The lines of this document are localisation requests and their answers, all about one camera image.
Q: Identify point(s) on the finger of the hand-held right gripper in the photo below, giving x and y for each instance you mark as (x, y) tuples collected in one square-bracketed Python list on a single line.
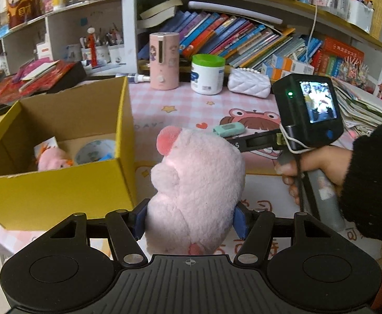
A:
[(266, 134)]

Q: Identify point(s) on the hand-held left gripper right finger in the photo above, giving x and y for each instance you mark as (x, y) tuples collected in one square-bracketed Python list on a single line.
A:
[(240, 220)]

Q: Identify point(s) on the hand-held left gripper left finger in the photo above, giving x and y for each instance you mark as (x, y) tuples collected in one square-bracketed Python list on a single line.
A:
[(139, 219)]

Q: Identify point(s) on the pink plush pig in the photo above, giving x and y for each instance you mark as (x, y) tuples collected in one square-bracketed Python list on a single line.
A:
[(194, 183)]

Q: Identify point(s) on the yellow cardboard box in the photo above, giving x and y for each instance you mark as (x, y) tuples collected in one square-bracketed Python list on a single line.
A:
[(63, 199)]

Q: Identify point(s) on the patterned tape roll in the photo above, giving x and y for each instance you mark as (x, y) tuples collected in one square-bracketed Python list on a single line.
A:
[(94, 152)]

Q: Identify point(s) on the small pink plush toy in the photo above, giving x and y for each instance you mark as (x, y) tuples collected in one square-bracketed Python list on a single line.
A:
[(52, 161)]

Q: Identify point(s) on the person's right forearm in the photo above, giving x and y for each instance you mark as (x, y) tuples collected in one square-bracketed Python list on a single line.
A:
[(374, 176)]

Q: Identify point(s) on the person's right hand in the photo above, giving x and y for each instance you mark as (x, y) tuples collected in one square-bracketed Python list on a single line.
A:
[(325, 164)]

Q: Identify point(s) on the mint green small device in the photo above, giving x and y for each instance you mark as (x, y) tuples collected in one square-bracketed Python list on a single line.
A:
[(228, 129)]

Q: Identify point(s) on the stack of papers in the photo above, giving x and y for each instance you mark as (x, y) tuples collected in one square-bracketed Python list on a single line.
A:
[(360, 108)]

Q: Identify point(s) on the white quilted purse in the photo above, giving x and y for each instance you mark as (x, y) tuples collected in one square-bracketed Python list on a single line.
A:
[(249, 83)]

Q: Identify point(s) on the colourful candy bouquet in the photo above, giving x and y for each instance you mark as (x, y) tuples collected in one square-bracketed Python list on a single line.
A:
[(354, 72)]

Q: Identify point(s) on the white jar green lid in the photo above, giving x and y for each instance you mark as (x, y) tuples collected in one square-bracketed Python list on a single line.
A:
[(208, 77)]

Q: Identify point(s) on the row of leaning books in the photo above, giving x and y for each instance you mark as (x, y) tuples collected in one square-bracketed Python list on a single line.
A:
[(243, 42)]

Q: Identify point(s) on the white pen organiser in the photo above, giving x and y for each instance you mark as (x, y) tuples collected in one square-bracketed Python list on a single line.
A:
[(357, 14)]

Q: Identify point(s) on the pink humidifier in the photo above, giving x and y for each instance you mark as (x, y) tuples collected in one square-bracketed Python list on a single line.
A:
[(164, 62)]

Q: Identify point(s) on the wooden bookshelf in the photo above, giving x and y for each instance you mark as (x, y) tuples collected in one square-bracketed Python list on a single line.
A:
[(243, 1)]

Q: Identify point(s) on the white small tube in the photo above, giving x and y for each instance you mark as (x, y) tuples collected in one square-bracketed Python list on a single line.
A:
[(135, 78)]

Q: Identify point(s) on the white pen cup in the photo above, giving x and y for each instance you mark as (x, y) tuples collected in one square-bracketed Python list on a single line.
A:
[(102, 55), (87, 55), (116, 54)]

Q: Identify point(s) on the red glossy papers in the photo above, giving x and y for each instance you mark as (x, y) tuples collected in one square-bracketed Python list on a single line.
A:
[(43, 78)]

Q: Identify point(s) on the red tassel ornament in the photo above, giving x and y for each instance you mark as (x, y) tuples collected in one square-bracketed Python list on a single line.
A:
[(92, 47)]

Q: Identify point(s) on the white notebook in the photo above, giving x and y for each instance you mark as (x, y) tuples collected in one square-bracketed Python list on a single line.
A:
[(39, 69)]

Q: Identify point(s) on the white paper gift bag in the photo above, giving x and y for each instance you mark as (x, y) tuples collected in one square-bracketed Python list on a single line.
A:
[(42, 51)]

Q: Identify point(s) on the white shelf unit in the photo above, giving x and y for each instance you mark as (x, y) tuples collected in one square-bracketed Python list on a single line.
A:
[(63, 29)]

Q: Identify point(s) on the red wealth god figure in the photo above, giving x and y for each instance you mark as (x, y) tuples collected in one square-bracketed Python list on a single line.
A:
[(22, 5)]

